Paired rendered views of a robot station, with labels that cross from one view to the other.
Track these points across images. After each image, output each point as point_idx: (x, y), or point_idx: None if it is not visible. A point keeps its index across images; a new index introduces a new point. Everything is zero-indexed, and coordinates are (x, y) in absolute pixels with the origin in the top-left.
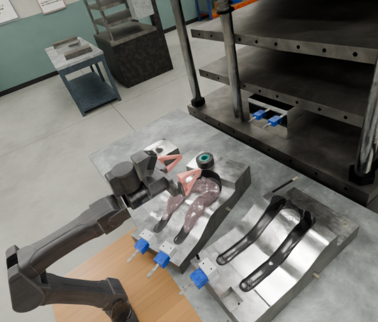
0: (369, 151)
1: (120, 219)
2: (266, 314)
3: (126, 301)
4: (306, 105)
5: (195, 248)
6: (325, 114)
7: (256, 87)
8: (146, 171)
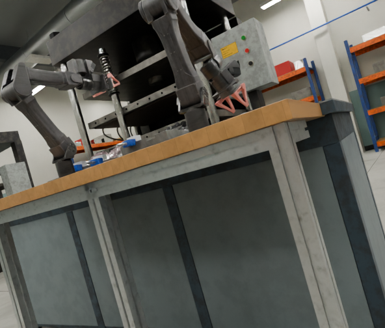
0: (216, 120)
1: (77, 79)
2: (177, 134)
3: (75, 151)
4: None
5: None
6: None
7: (144, 135)
8: (90, 67)
